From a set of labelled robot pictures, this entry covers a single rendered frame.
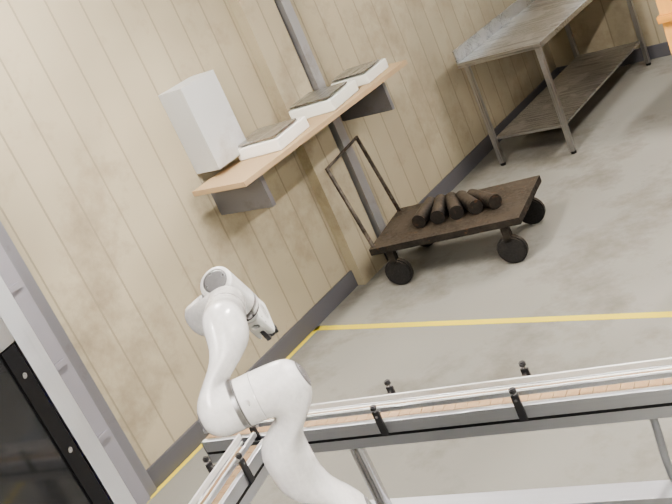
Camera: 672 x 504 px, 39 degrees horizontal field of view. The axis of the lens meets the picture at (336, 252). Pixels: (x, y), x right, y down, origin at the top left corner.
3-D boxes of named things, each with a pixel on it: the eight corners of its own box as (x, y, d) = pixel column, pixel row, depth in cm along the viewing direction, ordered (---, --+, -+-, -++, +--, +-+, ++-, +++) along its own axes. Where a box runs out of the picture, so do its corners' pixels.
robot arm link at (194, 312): (196, 363, 202) (203, 333, 232) (254, 316, 202) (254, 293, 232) (169, 331, 200) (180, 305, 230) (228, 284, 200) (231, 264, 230)
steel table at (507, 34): (656, 61, 828) (623, -48, 795) (577, 154, 702) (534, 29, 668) (581, 78, 875) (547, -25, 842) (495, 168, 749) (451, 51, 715)
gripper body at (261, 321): (262, 314, 231) (280, 331, 240) (249, 282, 236) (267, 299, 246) (236, 329, 232) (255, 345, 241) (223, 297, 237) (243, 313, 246)
